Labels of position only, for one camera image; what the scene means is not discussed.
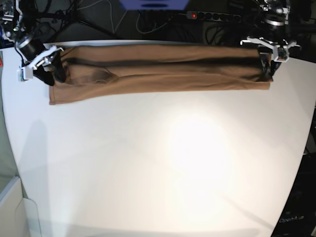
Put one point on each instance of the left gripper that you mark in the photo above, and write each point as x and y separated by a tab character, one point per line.
270	67

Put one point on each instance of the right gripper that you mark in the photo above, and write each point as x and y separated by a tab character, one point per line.
56	66

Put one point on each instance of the brown T-shirt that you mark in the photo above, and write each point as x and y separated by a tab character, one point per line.
94	71

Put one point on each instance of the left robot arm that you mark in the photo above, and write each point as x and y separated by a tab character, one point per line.
271	34

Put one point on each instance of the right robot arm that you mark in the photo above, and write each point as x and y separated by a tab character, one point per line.
16	27

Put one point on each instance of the black tripod stand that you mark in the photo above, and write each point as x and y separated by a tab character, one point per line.
72	16

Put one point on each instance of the black power strip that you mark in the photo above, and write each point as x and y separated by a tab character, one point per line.
213	16

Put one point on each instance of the white box at corner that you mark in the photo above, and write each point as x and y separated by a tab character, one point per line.
18	215

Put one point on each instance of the black OpenArm equipment case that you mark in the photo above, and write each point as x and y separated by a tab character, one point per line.
298	218

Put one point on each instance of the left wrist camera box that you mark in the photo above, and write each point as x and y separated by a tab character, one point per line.
280	54

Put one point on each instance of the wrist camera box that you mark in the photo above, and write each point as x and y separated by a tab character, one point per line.
24	74
280	54

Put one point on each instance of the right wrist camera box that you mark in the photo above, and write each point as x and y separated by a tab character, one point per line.
24	74

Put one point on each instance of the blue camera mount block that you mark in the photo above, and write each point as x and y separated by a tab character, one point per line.
154	4

